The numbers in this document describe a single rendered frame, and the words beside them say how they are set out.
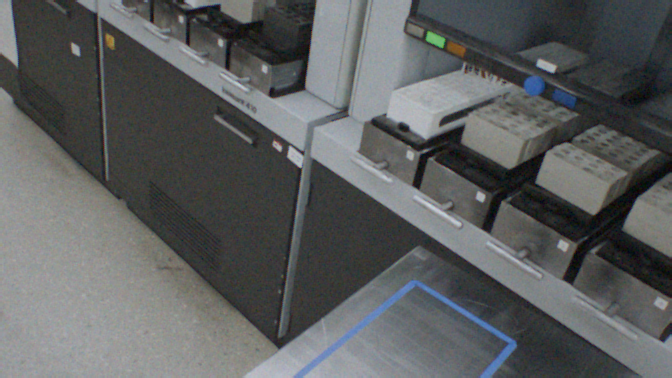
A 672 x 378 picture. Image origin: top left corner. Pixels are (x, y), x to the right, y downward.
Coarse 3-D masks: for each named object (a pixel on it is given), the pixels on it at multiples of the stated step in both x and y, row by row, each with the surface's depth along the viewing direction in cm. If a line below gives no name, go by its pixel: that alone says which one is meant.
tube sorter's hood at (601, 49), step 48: (432, 0) 112; (480, 0) 105; (528, 0) 100; (576, 0) 95; (624, 0) 90; (480, 48) 107; (528, 48) 102; (576, 48) 97; (624, 48) 92; (576, 96) 98; (624, 96) 94
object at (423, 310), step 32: (416, 256) 87; (384, 288) 81; (416, 288) 82; (448, 288) 83; (480, 288) 84; (320, 320) 75; (352, 320) 75; (384, 320) 76; (416, 320) 77; (448, 320) 78; (480, 320) 79; (512, 320) 80; (544, 320) 80; (288, 352) 70; (320, 352) 71; (352, 352) 71; (384, 352) 72; (416, 352) 73; (448, 352) 73; (480, 352) 74; (512, 352) 75; (544, 352) 76; (576, 352) 77
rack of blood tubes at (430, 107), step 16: (432, 80) 127; (448, 80) 128; (464, 80) 131; (480, 80) 132; (400, 96) 118; (416, 96) 120; (432, 96) 121; (448, 96) 123; (464, 96) 123; (480, 96) 124; (400, 112) 119; (416, 112) 117; (432, 112) 115; (448, 112) 118; (464, 112) 131; (416, 128) 118; (432, 128) 117; (448, 128) 121
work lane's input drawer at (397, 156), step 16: (368, 128) 121; (384, 128) 119; (400, 128) 118; (464, 128) 124; (368, 144) 122; (384, 144) 119; (400, 144) 117; (416, 144) 115; (432, 144) 118; (448, 144) 120; (352, 160) 120; (384, 160) 121; (400, 160) 118; (416, 160) 115; (384, 176) 116; (400, 176) 119
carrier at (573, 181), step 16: (544, 160) 106; (560, 160) 104; (544, 176) 107; (560, 176) 105; (576, 176) 103; (592, 176) 101; (560, 192) 106; (576, 192) 104; (592, 192) 102; (608, 192) 100; (592, 208) 102
